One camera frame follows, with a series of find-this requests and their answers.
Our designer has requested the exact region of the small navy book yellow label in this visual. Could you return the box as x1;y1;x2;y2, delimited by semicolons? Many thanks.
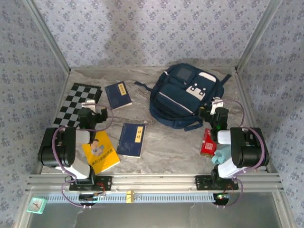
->
104;81;133;111

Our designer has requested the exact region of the navy blue student backpack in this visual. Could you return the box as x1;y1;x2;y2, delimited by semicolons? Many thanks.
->
134;63;232;132

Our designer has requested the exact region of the red cardboard box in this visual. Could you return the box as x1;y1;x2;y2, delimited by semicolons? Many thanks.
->
199;128;218;158

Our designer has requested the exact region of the teal cloth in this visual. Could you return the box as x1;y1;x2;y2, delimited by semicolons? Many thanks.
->
211;143;232;165

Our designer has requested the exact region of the yellow cartoon cover book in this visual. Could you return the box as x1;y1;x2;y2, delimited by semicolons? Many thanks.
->
82;130;121;175

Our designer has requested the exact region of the large navy book yellow label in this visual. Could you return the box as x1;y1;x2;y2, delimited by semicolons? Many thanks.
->
116;123;147;159

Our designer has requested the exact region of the black grey folding chessboard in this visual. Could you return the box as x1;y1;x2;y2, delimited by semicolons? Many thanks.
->
51;82;103;129

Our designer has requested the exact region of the small circuit board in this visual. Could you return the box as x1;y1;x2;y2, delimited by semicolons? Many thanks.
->
79;192;106;202
213;193;231;205

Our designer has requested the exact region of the mint green square clock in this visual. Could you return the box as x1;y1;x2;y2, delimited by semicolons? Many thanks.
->
26;196;48;214

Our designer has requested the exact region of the grey metal panel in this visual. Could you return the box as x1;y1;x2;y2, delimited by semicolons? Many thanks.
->
25;201;285;228

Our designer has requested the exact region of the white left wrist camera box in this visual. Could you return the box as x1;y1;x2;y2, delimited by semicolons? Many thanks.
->
81;99;98;112

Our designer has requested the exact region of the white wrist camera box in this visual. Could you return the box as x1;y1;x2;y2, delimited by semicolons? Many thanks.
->
212;97;224;112
81;99;98;112

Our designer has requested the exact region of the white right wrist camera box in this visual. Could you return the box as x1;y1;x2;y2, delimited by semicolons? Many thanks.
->
212;97;224;112

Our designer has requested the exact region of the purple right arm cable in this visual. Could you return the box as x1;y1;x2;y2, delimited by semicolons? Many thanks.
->
216;99;266;210

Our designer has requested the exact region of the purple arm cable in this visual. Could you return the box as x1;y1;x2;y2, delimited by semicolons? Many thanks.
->
51;102;114;210
216;99;266;210

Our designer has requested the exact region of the aluminium side rail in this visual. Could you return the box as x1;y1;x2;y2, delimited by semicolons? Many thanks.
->
234;68;278;175
30;68;72;176

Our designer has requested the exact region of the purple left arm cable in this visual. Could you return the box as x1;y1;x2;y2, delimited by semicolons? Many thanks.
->
51;102;114;210

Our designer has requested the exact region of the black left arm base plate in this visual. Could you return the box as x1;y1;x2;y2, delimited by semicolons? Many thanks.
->
69;176;113;191

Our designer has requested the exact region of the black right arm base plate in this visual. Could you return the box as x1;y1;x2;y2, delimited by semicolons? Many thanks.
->
195;175;239;190

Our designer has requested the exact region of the aluminium mounting rail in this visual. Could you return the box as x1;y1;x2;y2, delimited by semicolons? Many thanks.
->
26;173;285;192

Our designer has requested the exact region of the grey slotted cable duct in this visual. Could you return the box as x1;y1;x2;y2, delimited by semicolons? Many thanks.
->
45;192;218;204

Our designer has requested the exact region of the aluminium frame post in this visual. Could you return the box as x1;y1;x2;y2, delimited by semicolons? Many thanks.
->
23;0;71;73
235;0;283;73

